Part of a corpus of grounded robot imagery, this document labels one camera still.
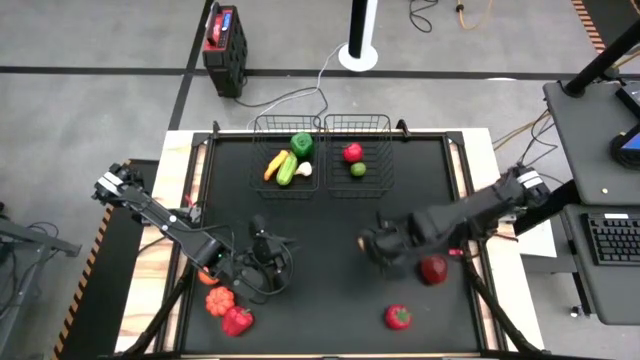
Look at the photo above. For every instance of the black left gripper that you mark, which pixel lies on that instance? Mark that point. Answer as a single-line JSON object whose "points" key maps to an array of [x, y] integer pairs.
{"points": [[267, 262]]}

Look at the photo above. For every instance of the white garlic bulb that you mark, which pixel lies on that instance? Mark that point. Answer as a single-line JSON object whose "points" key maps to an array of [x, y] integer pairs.
{"points": [[304, 169]]}

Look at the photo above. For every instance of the red bell pepper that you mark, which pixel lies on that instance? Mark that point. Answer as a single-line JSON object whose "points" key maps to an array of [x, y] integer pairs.
{"points": [[237, 321]]}

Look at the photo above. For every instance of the black monitor stand pole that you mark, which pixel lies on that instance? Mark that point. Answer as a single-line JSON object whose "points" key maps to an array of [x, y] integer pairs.
{"points": [[600, 62]]}

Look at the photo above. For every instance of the orange fruit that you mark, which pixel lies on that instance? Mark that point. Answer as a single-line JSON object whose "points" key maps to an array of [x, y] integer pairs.
{"points": [[206, 278]]}

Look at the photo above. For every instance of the black mat with hazard stripe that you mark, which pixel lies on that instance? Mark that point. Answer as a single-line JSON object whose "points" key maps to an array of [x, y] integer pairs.
{"points": [[107, 280]]}

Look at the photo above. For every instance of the black pole with white base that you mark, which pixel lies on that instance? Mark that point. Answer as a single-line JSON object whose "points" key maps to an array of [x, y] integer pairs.
{"points": [[361, 25]]}

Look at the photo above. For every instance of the green bell pepper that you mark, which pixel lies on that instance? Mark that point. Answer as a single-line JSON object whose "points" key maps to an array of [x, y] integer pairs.
{"points": [[302, 145]]}

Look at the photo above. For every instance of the black device with blue screen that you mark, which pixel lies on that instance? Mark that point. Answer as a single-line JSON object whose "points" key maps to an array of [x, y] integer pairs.
{"points": [[631, 145]]}

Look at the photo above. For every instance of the green lime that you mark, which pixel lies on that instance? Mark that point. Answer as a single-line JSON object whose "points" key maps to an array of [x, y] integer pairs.
{"points": [[358, 169]]}

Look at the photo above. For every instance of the orange toy carrot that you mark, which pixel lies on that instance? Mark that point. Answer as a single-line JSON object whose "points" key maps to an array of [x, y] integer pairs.
{"points": [[275, 166]]}

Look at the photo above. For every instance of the black table frame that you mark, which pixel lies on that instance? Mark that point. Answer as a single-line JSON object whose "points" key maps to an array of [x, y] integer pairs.
{"points": [[456, 145]]}

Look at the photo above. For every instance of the grey desk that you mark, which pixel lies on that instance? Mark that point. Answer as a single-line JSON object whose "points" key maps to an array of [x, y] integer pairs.
{"points": [[580, 150]]}

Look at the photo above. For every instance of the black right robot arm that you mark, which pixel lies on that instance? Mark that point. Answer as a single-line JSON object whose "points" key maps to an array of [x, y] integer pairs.
{"points": [[480, 207]]}

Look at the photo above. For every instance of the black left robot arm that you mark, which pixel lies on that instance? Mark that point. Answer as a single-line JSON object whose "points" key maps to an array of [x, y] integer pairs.
{"points": [[150, 210]]}

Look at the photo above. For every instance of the light green cucumber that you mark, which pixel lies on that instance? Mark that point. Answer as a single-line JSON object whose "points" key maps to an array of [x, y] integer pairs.
{"points": [[287, 170]]}

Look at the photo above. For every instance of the dark red apple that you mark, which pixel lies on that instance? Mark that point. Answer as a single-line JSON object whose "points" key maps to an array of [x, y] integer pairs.
{"points": [[433, 270]]}

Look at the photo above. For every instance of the red and black battery box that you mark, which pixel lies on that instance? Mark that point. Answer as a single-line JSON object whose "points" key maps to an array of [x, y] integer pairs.
{"points": [[227, 55]]}

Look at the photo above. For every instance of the black keyboard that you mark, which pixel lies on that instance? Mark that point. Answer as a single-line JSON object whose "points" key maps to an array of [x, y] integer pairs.
{"points": [[615, 240]]}

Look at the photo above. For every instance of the orange mini pumpkin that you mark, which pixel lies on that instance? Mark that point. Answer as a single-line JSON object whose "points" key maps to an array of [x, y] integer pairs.
{"points": [[220, 301]]}

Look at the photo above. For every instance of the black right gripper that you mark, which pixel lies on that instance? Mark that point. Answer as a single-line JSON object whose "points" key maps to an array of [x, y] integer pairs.
{"points": [[402, 237]]}

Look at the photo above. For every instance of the red tag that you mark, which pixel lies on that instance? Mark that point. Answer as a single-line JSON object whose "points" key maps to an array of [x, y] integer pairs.
{"points": [[453, 251]]}

